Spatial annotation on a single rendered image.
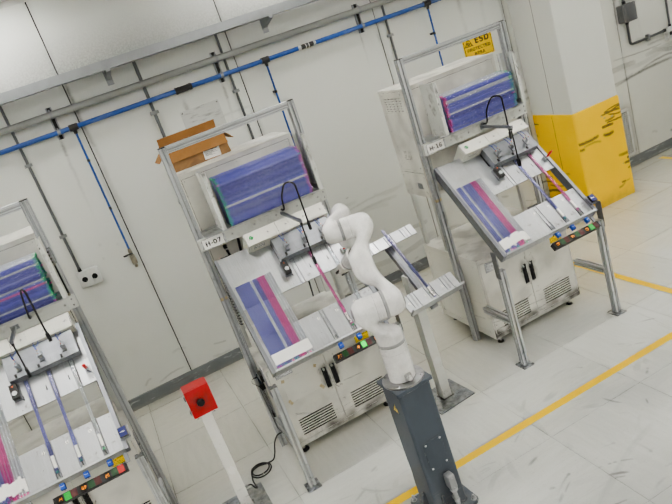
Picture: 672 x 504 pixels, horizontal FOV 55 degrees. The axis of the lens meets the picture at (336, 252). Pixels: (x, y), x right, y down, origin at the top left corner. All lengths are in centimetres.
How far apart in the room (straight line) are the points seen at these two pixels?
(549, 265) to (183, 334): 276
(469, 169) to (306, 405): 172
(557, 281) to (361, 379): 148
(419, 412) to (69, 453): 163
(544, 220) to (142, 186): 281
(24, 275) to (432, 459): 212
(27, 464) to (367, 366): 183
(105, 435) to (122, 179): 217
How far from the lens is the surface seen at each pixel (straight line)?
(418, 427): 297
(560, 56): 584
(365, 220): 286
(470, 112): 411
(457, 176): 406
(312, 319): 344
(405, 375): 286
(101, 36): 496
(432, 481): 313
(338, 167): 535
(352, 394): 393
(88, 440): 338
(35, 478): 342
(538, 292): 443
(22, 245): 366
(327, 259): 359
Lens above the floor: 219
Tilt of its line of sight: 18 degrees down
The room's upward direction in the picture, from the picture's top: 19 degrees counter-clockwise
